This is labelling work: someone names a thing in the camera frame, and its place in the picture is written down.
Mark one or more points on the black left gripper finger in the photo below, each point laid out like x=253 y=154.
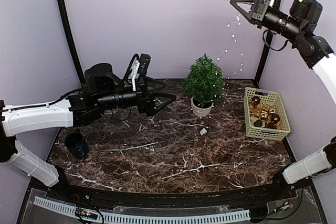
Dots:
x=160 y=94
x=160 y=104

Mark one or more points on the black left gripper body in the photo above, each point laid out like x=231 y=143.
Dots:
x=144 y=103

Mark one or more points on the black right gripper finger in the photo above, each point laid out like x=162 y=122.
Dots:
x=236 y=2
x=244 y=10

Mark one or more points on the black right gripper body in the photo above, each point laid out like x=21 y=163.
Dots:
x=259 y=14

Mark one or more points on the small green christmas tree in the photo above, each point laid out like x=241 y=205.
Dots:
x=204 y=84

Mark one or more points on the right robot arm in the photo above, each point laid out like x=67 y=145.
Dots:
x=298 y=29

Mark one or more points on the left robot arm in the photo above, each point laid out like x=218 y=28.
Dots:
x=101 y=91

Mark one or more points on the dark blue cup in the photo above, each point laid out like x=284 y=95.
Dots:
x=76 y=144

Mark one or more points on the beige perforated plastic basket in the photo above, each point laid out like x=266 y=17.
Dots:
x=273 y=99

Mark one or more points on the gold tinsel garland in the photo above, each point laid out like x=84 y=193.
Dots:
x=254 y=111

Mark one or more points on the gold bauble ornament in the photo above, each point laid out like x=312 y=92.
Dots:
x=263 y=115

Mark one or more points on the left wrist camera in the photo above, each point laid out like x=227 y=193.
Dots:
x=144 y=61

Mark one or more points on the right black frame post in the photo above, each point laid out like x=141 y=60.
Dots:
x=264 y=54

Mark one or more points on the black frame post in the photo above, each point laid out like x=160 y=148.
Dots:
x=264 y=54
x=70 y=40

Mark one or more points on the black front table rail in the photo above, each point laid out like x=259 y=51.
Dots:
x=110 y=185

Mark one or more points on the grey slotted cable duct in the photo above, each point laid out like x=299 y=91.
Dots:
x=141 y=215

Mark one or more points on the left black frame post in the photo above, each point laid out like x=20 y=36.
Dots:
x=70 y=40

